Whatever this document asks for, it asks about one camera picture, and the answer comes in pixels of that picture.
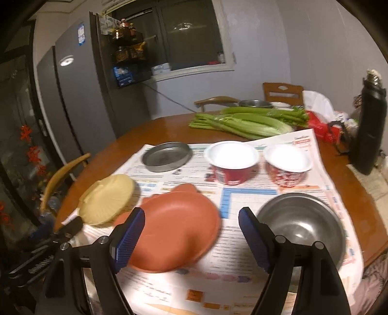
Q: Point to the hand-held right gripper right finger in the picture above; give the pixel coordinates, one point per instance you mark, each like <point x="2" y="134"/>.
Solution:
<point x="254" y="239"/>

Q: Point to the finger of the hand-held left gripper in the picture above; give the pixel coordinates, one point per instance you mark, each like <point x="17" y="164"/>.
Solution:
<point x="70" y="228"/>

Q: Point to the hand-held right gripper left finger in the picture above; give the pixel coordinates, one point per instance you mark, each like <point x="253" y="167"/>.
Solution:
<point x="128" y="239"/>

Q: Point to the beige round plate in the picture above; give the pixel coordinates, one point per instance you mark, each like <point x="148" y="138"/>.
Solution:
<point x="106" y="198"/>

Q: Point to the steel bowl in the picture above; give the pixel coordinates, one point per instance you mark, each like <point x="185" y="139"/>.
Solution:
<point x="303" y="224"/>

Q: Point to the orange round plate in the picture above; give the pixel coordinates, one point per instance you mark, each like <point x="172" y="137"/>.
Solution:
<point x="178" y="227"/>

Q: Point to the small metal plate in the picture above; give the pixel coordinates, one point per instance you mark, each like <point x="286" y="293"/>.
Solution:
<point x="165" y="157"/>

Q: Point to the curved wooden chair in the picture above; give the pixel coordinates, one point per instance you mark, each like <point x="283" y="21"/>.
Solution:
<point x="57" y="178"/>

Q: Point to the newspaper sheet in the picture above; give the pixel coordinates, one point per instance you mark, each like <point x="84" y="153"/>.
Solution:
<point x="182" y="184"/>

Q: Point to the red snowflake bowl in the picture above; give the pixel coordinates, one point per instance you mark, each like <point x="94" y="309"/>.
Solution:
<point x="288" y="162"/>

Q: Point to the wide red bowl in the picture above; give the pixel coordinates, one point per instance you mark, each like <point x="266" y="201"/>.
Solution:
<point x="230" y="157"/>

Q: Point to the red paper flowers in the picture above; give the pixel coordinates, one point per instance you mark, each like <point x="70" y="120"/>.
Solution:
<point x="31" y="151"/>

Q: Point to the celery bunch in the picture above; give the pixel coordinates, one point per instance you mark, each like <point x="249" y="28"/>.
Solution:
<point x="266" y="111"/>
<point x="242" y="125"/>

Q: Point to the floral cloth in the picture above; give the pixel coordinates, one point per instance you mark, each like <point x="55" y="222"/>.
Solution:
<point x="376" y="281"/>

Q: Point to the red package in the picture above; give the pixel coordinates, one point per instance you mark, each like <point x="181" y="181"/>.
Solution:
<point x="321" y="128"/>

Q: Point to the pale table mat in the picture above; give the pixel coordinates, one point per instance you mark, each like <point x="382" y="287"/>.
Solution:
<point x="372" y="184"/>

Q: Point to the dark metal bowl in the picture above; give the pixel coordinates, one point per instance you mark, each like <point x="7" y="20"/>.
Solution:
<point x="254" y="103"/>

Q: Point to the small white bowl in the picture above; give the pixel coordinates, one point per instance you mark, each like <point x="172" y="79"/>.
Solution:
<point x="280" y="104"/>

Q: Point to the grey refrigerator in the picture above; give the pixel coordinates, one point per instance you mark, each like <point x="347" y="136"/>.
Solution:
<point x="78" y="91"/>

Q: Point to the wooden armchair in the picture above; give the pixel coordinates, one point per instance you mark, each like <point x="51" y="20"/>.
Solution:
<point x="216" y="100"/>

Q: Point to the wooden chair with cutout back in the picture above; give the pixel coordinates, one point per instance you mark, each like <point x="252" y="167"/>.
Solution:
<point x="282" y="94"/>

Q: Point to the white plastic bag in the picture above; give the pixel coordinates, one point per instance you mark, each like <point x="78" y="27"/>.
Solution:
<point x="318" y="101"/>

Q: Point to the blue box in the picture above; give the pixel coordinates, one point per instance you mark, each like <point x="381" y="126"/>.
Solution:
<point x="122" y="75"/>

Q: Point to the black flask bottle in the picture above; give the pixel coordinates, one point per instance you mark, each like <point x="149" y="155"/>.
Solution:
<point x="371" y="127"/>

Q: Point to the white box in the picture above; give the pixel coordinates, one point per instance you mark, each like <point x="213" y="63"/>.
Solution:
<point x="160" y="69"/>

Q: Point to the black hanging rack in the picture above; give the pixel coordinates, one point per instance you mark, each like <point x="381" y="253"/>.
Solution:
<point x="128" y="60"/>

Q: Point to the amber bottle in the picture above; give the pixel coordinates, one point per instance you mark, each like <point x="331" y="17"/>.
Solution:
<point x="122" y="28"/>

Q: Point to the window with white frame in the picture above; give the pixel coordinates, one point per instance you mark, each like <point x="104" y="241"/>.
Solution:
<point x="188" y="36"/>

